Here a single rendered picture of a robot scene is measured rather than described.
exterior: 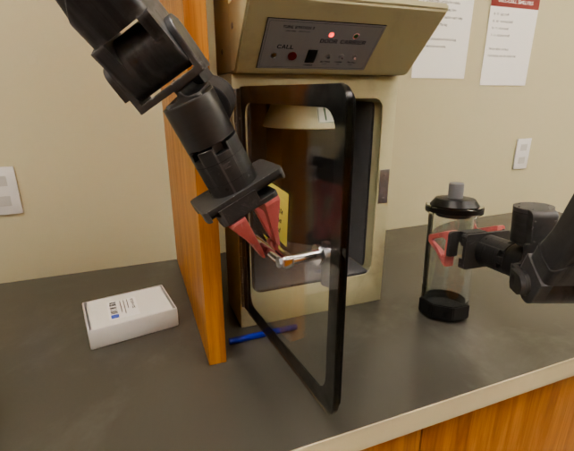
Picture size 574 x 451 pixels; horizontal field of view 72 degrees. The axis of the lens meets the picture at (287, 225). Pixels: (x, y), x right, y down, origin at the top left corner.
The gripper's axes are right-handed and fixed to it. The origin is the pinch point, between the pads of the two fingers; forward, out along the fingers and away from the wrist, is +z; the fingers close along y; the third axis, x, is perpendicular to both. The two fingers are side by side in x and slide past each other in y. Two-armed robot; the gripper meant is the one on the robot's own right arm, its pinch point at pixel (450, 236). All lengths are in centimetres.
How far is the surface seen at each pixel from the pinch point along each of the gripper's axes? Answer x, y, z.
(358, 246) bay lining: 4.5, 13.4, 12.7
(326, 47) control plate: -33.2, 29.2, -0.5
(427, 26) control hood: -36.9, 13.3, -3.9
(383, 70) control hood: -31.0, 16.7, 2.8
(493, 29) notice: -52, -54, 48
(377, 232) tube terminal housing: 0.1, 11.9, 8.0
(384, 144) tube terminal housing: -18.0, 12.5, 6.8
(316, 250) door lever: -7.6, 39.4, -20.2
